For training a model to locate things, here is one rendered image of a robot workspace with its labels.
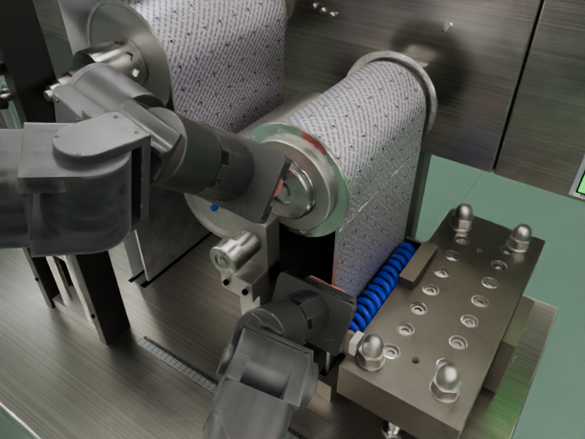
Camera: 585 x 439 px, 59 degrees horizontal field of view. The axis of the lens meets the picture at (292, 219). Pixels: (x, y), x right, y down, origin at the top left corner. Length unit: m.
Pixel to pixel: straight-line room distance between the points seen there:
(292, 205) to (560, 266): 2.08
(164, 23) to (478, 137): 0.48
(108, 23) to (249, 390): 0.48
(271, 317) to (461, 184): 2.46
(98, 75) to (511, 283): 0.64
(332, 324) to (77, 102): 0.36
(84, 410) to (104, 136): 0.57
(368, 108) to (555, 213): 2.31
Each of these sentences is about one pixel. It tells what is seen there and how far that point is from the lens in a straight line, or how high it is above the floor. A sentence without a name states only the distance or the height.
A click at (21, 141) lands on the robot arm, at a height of 1.43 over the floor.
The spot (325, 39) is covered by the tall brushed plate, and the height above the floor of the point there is 1.29.
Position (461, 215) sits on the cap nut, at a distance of 0.90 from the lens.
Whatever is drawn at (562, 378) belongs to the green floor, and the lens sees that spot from 2.15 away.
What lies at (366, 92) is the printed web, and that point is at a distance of 0.66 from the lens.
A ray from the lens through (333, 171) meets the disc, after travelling 0.55.
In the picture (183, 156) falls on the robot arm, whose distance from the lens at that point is 0.37.
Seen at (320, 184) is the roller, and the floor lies 1.27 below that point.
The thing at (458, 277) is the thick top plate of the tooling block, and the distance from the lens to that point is 0.83.
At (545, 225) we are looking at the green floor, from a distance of 2.79.
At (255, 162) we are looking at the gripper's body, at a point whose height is 1.34.
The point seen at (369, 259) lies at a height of 1.08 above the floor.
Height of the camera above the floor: 1.59
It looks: 39 degrees down
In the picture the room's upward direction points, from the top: straight up
